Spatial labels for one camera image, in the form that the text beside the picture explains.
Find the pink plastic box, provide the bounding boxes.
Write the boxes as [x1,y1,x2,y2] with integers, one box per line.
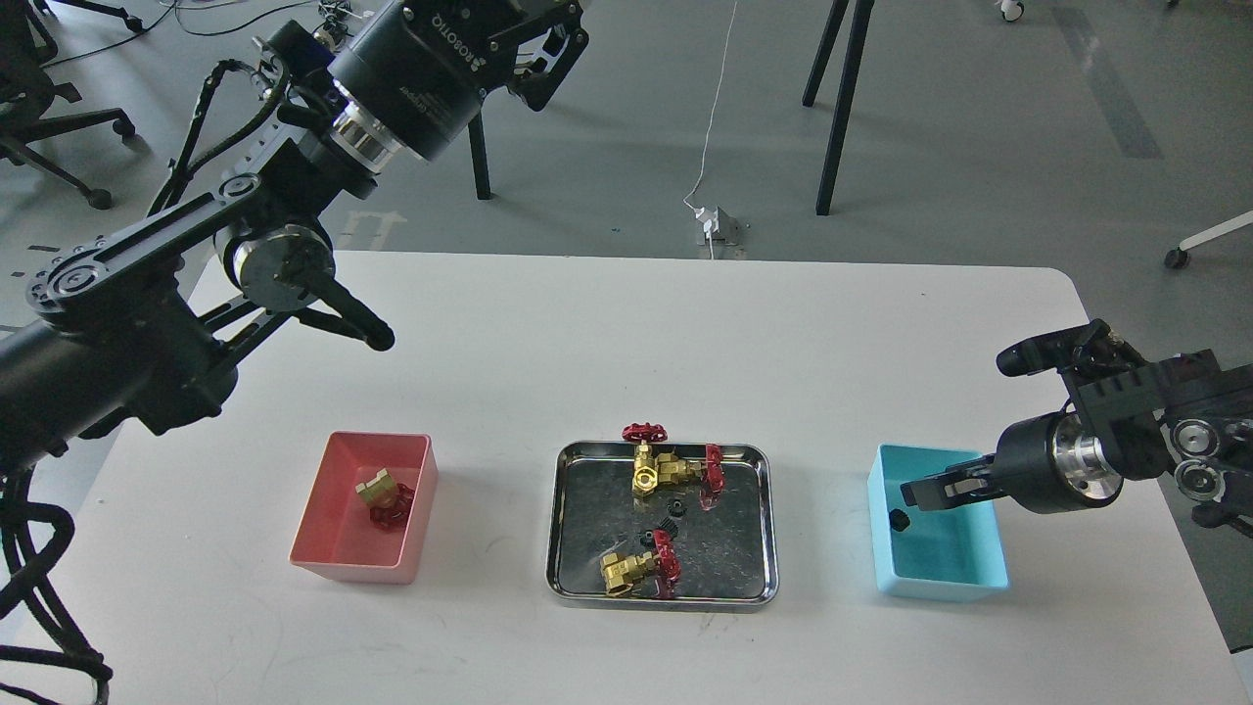
[288,430,439,585]

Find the black stand legs right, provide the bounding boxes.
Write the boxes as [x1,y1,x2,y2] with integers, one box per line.
[802,0,875,217]

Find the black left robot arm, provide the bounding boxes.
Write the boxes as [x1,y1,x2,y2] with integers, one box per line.
[3,1,589,704]

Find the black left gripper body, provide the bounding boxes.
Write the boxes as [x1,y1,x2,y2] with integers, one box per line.
[330,1,528,162]

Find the black office chair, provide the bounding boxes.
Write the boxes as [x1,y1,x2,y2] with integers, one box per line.
[1,1,137,210]

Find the brass valve top red handle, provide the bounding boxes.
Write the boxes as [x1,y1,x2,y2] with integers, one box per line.
[621,421,670,498]

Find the blue plastic box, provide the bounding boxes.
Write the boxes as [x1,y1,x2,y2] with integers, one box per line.
[867,445,1010,602]

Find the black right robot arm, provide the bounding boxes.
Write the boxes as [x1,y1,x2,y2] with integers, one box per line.
[901,318,1252,536]

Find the black stand legs left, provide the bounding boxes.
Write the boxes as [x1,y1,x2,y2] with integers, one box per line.
[467,111,492,202]

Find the white chair caster leg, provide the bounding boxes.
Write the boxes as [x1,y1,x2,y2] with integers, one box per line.
[1163,212,1253,269]

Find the white cable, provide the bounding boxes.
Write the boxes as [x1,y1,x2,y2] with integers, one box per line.
[682,0,741,260]

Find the black floor cables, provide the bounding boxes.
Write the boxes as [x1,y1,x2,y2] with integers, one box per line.
[39,0,373,40]

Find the brass valve red handle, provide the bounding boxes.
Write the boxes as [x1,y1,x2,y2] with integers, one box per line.
[355,468,416,532]
[655,445,725,493]
[621,421,670,498]
[599,528,680,599]

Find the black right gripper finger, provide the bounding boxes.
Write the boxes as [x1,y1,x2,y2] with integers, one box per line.
[903,486,999,510]
[901,470,995,496]

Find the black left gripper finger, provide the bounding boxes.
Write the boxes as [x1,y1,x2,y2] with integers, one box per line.
[489,1,583,45]
[485,28,589,111]

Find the steel tray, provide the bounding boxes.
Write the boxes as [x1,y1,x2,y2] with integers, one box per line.
[546,442,778,612]

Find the black stand legs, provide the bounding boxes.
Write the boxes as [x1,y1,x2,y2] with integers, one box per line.
[802,0,875,217]
[467,111,492,202]

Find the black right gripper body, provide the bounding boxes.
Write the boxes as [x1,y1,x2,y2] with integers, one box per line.
[989,412,1124,513]

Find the brass valve bottom red handle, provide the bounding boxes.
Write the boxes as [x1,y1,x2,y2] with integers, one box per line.
[599,528,680,599]

